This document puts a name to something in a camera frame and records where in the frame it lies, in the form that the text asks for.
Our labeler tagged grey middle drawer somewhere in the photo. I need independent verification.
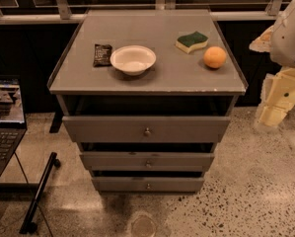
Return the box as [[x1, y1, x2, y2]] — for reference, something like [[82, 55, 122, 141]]
[[80, 152, 214, 172]]

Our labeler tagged round floor drain cover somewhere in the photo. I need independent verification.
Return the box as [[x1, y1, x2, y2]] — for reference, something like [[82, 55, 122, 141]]
[[130, 214, 156, 237]]

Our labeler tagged black laptop stand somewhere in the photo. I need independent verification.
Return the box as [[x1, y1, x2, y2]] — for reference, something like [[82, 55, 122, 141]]
[[0, 152, 61, 235]]

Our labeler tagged metal railing frame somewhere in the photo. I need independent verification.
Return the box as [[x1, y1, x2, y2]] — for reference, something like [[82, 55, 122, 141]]
[[0, 0, 295, 26]]

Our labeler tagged black laptop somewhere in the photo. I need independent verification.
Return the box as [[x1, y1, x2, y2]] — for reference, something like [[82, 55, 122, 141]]
[[0, 75, 27, 176]]

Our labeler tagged black snack packet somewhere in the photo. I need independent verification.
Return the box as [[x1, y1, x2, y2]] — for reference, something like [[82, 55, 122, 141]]
[[93, 44, 112, 67]]

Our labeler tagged grey top drawer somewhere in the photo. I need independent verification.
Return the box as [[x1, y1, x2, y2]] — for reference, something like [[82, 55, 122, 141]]
[[63, 116, 230, 143]]

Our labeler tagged grey drawer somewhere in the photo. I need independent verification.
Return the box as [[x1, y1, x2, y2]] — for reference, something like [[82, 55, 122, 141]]
[[80, 152, 214, 172], [92, 177, 204, 193], [63, 116, 230, 143]]

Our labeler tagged orange fruit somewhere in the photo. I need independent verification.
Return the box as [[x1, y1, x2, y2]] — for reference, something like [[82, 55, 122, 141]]
[[203, 46, 227, 69]]

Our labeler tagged grey drawer cabinet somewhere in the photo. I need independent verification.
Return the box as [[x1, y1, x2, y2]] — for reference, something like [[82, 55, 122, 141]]
[[48, 10, 247, 179]]

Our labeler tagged grey bottom drawer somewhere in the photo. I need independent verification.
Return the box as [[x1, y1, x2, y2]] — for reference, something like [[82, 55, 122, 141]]
[[92, 177, 204, 193]]

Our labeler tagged green yellow sponge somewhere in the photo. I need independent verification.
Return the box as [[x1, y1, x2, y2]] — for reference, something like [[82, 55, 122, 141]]
[[175, 32, 208, 53]]

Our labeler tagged white bowl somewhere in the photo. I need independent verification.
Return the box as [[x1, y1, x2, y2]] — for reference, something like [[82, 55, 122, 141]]
[[111, 45, 156, 76]]

